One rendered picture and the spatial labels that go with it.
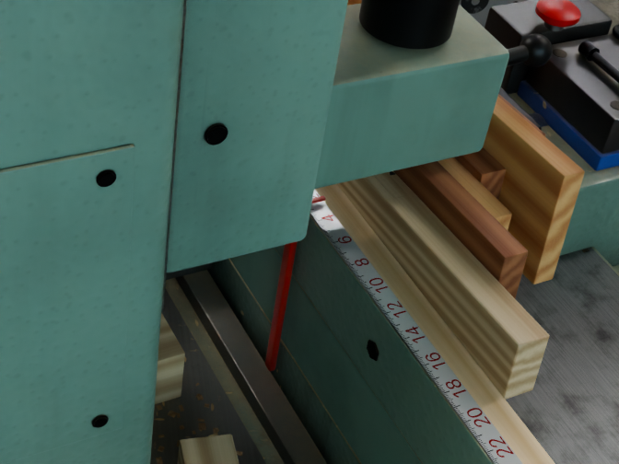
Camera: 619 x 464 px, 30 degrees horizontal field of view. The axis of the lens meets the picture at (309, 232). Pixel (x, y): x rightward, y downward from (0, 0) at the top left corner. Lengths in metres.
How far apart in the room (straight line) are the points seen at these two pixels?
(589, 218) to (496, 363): 0.19
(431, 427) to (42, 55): 0.31
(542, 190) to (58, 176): 0.32
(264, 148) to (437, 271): 0.15
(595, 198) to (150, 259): 0.36
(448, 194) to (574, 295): 0.14
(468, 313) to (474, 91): 0.12
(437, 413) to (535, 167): 0.16
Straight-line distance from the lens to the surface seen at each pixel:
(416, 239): 0.65
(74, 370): 0.52
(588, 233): 0.79
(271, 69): 0.51
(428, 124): 0.64
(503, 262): 0.62
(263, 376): 0.77
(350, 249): 0.66
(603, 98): 0.76
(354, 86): 0.59
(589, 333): 0.74
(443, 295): 0.64
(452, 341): 0.63
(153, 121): 0.45
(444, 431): 0.61
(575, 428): 0.68
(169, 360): 0.74
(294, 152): 0.55
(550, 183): 0.66
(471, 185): 0.68
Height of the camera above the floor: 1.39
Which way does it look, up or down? 41 degrees down
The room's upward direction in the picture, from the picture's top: 10 degrees clockwise
